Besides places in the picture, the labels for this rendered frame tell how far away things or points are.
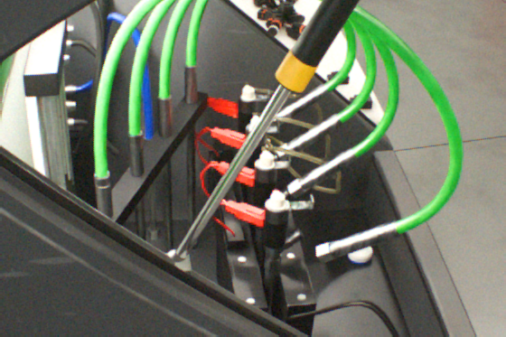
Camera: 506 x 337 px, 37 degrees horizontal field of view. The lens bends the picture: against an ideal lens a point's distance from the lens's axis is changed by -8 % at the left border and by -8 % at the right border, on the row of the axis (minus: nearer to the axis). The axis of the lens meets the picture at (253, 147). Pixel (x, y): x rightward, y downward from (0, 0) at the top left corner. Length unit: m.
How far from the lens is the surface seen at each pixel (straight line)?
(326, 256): 0.86
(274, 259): 0.98
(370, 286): 1.24
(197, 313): 0.54
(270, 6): 1.68
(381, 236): 0.83
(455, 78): 3.62
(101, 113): 0.84
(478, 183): 2.95
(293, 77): 0.46
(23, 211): 0.48
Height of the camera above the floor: 1.69
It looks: 35 degrees down
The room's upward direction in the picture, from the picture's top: 3 degrees clockwise
